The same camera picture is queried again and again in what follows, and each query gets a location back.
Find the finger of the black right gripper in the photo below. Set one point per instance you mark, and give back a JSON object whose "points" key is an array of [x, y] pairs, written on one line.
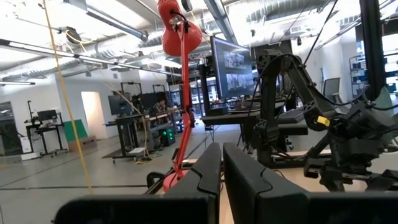
{"points": [[332, 179], [384, 180]]}

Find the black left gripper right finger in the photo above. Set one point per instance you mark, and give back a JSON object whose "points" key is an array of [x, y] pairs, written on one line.
{"points": [[248, 193]]}

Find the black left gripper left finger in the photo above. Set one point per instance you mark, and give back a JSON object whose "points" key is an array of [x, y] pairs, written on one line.
{"points": [[199, 186]]}

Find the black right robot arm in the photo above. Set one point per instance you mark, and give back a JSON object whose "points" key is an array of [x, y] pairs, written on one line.
{"points": [[298, 77]]}

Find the grey office chair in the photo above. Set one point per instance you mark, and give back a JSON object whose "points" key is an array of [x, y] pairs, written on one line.
{"points": [[331, 88]]}

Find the computer tower with green lights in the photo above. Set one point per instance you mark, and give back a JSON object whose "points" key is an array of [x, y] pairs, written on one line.
{"points": [[168, 137]]}

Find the metal storage shelf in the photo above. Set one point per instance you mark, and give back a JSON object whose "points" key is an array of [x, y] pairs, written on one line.
{"points": [[357, 74]]}

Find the black workbench with keyboard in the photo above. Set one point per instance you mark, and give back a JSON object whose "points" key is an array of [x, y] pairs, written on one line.
{"points": [[230, 118]]}

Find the person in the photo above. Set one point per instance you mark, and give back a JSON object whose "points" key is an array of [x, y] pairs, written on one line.
{"points": [[160, 107]]}

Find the black desk with dark monitor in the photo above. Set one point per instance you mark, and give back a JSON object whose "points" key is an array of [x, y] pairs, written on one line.
{"points": [[119, 105]]}

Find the large dark monitor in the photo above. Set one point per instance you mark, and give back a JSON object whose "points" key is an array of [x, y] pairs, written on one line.
{"points": [[233, 71]]}

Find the cardboard box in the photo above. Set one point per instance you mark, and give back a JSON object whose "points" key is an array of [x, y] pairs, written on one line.
{"points": [[82, 143]]}

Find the green board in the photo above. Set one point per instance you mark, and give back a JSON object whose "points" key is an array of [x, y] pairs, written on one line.
{"points": [[74, 130]]}

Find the red desk lamp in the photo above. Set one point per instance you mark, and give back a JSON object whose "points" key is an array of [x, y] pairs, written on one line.
{"points": [[182, 40]]}

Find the white box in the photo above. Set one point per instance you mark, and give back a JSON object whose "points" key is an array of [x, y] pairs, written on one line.
{"points": [[26, 144]]}

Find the black aluminium rig frame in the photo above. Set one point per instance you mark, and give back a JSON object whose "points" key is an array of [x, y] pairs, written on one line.
{"points": [[373, 46]]}

